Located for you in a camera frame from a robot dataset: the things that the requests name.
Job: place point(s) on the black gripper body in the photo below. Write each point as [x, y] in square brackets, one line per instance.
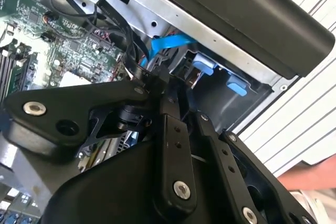
[118, 187]

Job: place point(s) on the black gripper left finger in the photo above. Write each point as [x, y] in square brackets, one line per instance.
[68, 103]

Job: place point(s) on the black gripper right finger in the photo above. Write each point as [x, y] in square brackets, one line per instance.
[236, 171]

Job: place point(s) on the hard disk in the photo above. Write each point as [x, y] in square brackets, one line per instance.
[204, 64]

